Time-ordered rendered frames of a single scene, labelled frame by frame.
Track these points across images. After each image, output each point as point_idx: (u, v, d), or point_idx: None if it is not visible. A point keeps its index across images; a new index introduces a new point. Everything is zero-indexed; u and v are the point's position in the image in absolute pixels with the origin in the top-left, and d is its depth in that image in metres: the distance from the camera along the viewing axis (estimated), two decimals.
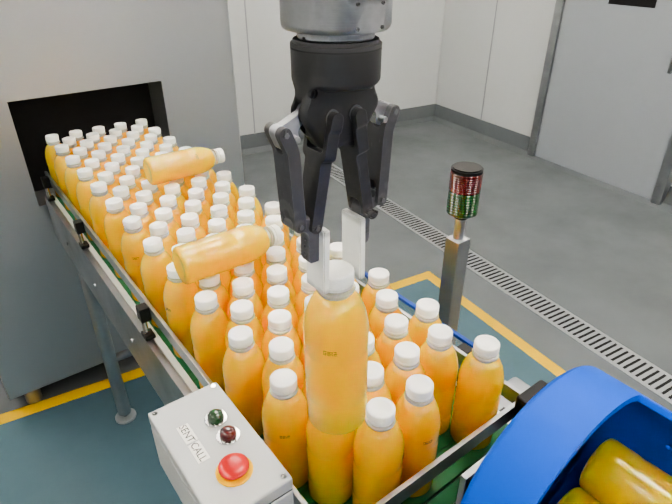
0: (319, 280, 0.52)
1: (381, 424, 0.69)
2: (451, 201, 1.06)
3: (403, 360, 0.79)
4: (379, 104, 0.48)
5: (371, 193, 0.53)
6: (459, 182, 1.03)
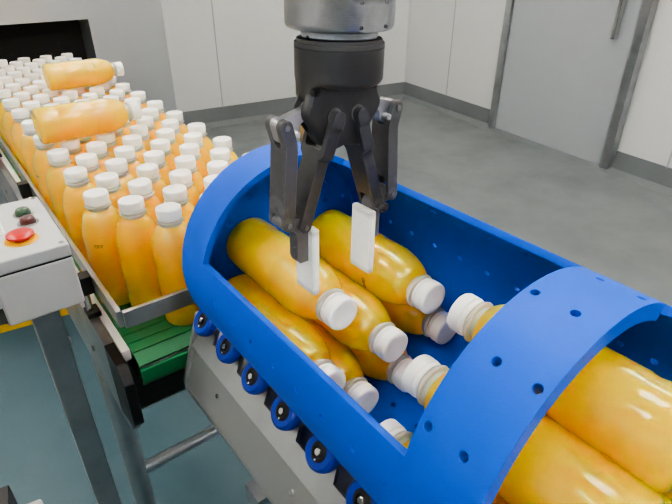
0: (309, 280, 0.51)
1: (165, 219, 0.81)
2: (296, 82, 1.18)
3: (208, 186, 0.91)
4: (381, 102, 0.48)
5: (382, 188, 0.53)
6: None
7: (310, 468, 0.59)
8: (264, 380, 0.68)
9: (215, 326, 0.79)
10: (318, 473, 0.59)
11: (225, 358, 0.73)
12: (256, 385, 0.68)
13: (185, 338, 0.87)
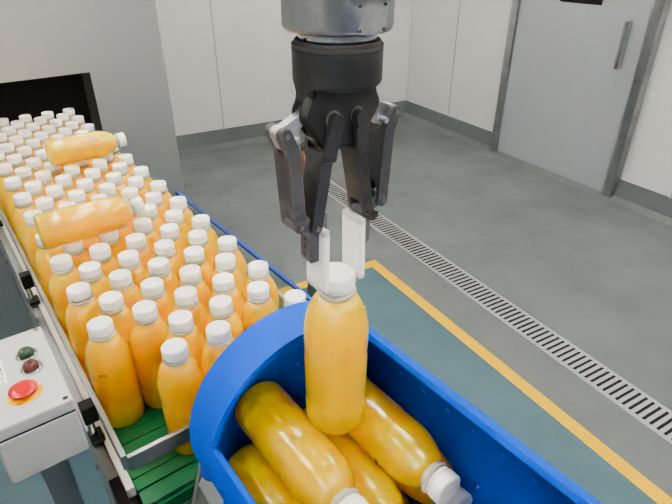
0: (319, 280, 0.52)
1: (171, 359, 0.79)
2: None
3: (214, 310, 0.89)
4: (380, 105, 0.48)
5: (371, 193, 0.53)
6: (305, 158, 1.13)
7: None
8: None
9: None
10: None
11: None
12: None
13: (191, 470, 0.85)
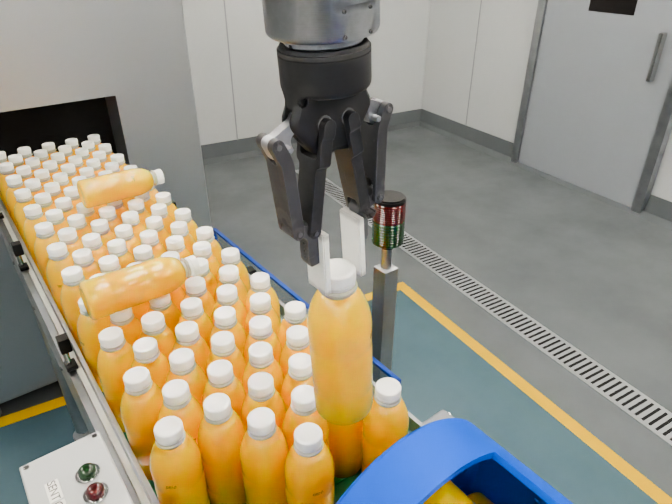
0: (321, 281, 0.52)
1: (337, 288, 0.53)
2: (374, 231, 1.04)
3: (298, 406, 0.77)
4: (372, 103, 0.47)
5: (368, 191, 0.52)
6: (380, 212, 1.01)
7: None
8: None
9: None
10: None
11: None
12: None
13: None
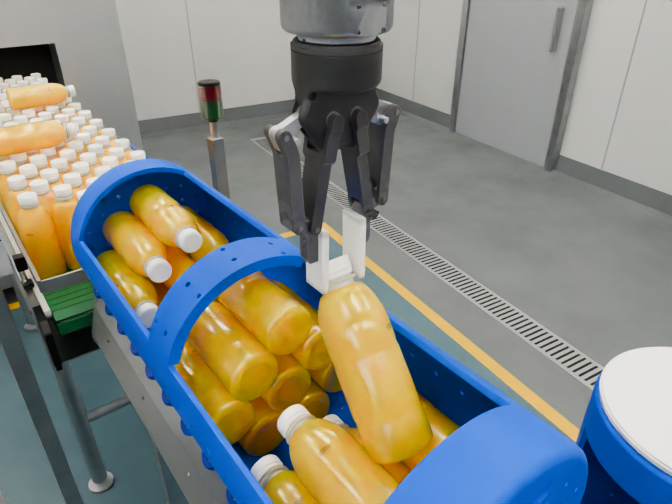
0: (318, 280, 0.52)
1: (331, 272, 0.53)
2: (200, 107, 1.49)
3: None
4: (380, 104, 0.48)
5: (372, 193, 0.52)
6: (200, 92, 1.46)
7: (149, 378, 0.89)
8: None
9: None
10: (154, 378, 0.89)
11: None
12: None
13: (93, 302, 1.18)
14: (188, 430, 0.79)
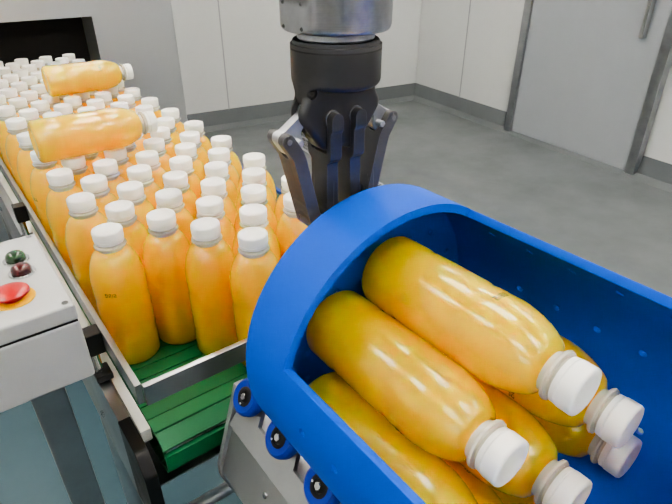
0: None
1: None
2: None
3: (246, 219, 0.73)
4: (289, 123, 0.44)
5: (313, 213, 0.49)
6: None
7: None
8: None
9: None
10: None
11: (270, 451, 0.57)
12: (308, 498, 0.52)
13: (219, 410, 0.70)
14: None
